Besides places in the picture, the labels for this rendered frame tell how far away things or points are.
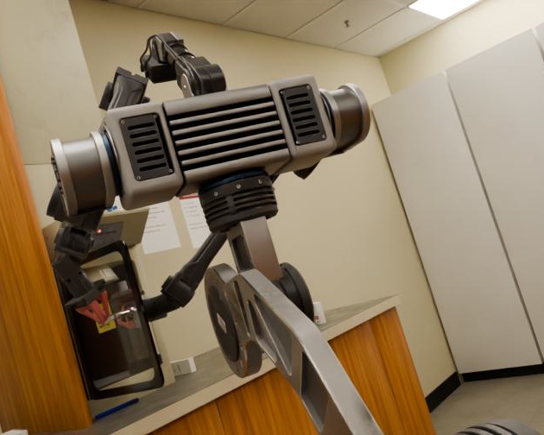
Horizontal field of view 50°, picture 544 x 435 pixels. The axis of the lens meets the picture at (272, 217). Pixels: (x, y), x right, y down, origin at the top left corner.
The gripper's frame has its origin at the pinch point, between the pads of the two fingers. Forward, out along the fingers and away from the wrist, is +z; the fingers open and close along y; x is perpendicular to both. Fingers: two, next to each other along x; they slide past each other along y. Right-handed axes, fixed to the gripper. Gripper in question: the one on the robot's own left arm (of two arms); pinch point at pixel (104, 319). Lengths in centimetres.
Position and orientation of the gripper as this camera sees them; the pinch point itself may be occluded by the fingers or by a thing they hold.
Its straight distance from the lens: 160.1
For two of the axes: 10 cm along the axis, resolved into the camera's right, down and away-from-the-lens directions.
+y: -4.0, 4.8, -7.9
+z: 4.9, 8.3, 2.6
